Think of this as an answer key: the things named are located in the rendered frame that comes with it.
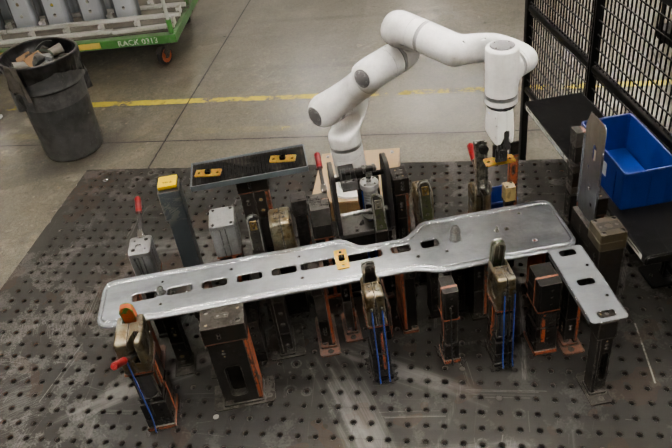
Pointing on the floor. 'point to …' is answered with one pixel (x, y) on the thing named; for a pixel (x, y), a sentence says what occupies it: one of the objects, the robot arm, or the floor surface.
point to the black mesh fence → (656, 277)
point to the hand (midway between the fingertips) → (499, 152)
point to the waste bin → (53, 95)
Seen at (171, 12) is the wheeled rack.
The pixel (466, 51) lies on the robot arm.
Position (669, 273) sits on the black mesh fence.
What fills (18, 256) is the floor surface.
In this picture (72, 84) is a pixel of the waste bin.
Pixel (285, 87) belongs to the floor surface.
